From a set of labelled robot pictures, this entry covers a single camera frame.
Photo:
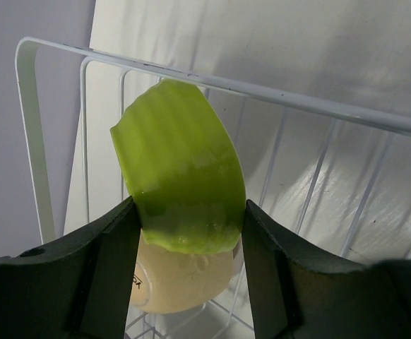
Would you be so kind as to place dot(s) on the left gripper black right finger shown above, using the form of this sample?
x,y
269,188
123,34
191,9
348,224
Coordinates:
x,y
298,290

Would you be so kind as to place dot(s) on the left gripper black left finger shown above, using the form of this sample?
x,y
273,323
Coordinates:
x,y
77,286

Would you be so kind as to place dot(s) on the tan wooden bowl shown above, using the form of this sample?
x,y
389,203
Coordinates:
x,y
166,282

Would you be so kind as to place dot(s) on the green and white bowl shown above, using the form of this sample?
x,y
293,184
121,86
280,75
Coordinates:
x,y
181,169

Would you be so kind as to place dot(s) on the clear wire dish rack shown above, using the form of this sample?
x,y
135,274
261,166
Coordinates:
x,y
337,175

